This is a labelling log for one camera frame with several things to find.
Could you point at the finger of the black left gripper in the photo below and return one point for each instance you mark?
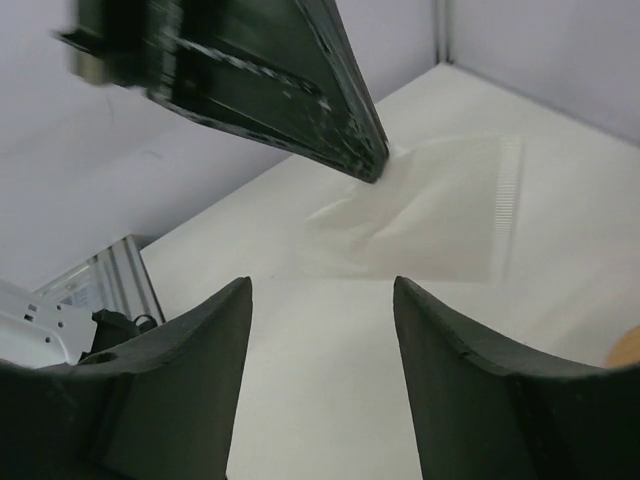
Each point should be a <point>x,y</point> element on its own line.
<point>281,73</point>

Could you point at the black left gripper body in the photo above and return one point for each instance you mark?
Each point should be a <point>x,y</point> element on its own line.
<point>112,42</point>

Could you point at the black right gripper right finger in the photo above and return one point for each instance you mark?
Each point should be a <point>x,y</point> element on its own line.
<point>485,406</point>

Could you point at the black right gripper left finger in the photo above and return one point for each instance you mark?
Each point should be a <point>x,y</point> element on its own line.
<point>161,405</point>

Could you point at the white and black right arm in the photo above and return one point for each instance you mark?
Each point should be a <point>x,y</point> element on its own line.
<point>37,333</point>

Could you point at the wooden and orange dripper stand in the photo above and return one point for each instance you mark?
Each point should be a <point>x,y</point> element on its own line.
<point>626,351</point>

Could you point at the aluminium frame rail front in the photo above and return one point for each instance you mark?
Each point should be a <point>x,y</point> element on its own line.
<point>114,279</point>

